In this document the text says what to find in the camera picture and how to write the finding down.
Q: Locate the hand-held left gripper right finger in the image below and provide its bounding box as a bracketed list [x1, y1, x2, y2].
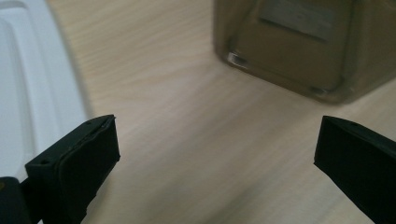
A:
[313, 115, 396, 224]

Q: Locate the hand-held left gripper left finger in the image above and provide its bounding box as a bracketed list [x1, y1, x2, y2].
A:
[24, 114, 121, 224]

